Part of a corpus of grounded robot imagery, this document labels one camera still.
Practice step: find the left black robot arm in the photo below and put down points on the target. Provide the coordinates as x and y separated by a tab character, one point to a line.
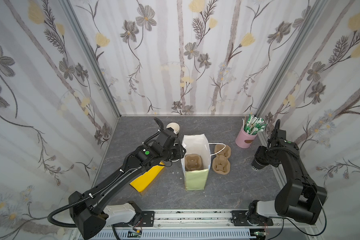
87	211

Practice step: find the brown pulp cup carrier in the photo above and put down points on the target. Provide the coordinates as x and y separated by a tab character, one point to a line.
193	162
220	163

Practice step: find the black paper coffee cup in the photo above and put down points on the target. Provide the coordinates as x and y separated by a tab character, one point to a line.
256	165

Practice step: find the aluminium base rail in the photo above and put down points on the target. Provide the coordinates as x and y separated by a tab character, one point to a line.
207	225

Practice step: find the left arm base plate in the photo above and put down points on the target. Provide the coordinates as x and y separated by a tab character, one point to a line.
147	219

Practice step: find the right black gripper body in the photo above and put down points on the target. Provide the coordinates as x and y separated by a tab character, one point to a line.
279	135

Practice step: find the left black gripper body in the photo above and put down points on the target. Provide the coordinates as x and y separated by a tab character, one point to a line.
178	151

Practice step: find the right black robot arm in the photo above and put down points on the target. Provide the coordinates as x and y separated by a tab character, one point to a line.
300	200

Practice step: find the green white paper bag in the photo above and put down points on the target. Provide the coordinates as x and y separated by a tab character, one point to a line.
197	144

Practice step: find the green white wrapped straws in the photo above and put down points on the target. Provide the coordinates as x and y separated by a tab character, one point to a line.
253	125

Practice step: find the yellow napkins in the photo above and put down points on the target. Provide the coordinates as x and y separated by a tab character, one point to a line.
147	178

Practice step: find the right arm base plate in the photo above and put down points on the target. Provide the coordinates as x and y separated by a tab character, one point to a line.
245	218

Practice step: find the pink straw holder cup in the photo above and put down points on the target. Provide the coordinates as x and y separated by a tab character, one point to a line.
244	140

